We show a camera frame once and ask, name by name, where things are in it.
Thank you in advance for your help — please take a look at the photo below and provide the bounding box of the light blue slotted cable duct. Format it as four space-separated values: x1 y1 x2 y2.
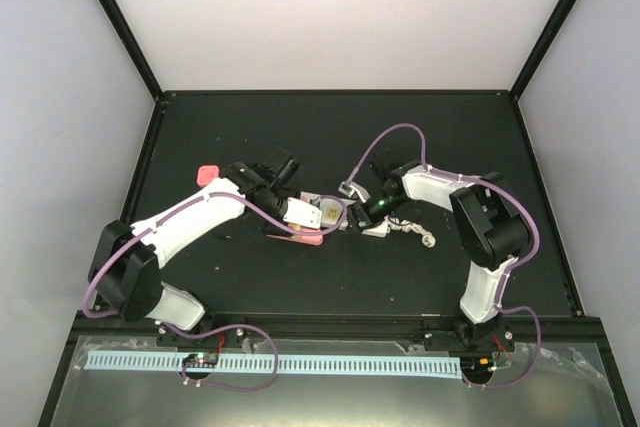
84 351 462 380

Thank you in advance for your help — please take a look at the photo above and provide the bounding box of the black aluminium frame post left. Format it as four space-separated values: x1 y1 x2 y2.
98 0 163 100

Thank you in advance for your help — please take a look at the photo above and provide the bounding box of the purple cable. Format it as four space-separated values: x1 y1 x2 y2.
80 193 349 391
344 122 543 391

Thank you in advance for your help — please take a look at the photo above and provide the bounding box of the black aluminium frame post right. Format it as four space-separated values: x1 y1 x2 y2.
509 0 578 101

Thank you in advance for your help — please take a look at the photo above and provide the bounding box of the white coiled power cord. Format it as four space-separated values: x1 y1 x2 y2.
385 216 437 249

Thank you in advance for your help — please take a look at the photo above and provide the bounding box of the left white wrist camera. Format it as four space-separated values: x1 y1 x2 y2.
283 197 322 230

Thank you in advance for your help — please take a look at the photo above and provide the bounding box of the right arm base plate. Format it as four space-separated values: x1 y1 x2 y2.
421 314 509 353

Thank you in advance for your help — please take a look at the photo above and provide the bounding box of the pink triangular socket adapter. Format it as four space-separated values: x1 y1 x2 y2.
268 231 324 246

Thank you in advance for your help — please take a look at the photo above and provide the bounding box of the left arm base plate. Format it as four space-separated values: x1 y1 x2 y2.
155 314 251 348

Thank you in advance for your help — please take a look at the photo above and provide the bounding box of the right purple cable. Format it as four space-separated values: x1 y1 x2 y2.
344 122 543 391

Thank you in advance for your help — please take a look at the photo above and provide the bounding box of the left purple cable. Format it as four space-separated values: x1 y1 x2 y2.
80 193 349 391

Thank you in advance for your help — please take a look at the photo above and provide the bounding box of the black aluminium frame post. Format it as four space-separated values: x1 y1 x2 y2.
98 0 163 100
509 0 578 101

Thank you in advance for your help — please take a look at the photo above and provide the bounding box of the white power strip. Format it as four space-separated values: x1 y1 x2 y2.
300 191 390 238

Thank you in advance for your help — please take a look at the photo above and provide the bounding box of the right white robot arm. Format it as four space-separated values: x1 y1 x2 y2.
339 161 533 350

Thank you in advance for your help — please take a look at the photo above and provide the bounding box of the pink square plug adapter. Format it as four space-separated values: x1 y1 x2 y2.
196 164 219 188

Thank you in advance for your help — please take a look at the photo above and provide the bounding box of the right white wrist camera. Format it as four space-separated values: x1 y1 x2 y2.
338 181 370 203

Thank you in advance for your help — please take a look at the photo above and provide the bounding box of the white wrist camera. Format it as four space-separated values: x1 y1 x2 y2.
283 197 322 230
338 181 370 203

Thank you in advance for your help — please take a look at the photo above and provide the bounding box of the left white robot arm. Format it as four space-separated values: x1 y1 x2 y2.
87 155 322 346

